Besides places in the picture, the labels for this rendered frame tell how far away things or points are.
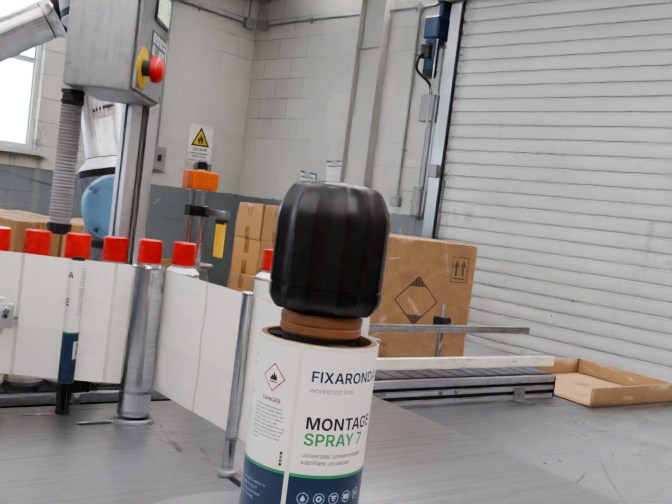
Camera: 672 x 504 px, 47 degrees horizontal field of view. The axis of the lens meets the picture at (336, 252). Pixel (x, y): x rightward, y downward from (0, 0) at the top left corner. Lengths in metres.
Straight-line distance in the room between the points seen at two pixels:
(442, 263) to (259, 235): 3.65
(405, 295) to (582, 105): 4.11
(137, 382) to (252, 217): 4.47
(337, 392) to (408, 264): 1.17
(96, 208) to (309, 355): 0.96
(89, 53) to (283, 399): 0.71
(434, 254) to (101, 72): 0.88
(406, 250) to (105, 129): 0.67
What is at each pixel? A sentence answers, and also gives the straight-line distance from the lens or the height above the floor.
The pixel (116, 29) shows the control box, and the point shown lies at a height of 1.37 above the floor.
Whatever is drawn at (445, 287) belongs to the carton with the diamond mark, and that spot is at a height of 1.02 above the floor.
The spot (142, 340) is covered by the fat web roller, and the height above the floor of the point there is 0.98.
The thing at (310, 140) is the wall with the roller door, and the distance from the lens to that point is 7.46.
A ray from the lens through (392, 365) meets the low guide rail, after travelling 1.37.
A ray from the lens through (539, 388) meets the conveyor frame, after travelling 1.65.
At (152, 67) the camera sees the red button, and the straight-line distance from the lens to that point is 1.13.
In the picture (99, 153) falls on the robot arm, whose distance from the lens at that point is 1.47.
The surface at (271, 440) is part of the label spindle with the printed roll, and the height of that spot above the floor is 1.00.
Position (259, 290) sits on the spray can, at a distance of 1.22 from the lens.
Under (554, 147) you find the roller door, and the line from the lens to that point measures 5.73.
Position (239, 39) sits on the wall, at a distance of 8.23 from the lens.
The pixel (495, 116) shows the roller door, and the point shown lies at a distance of 6.03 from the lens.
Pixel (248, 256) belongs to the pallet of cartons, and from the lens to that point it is 5.40.
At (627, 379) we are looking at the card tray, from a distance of 1.97.
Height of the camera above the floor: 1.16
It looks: 3 degrees down
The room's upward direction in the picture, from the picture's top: 7 degrees clockwise
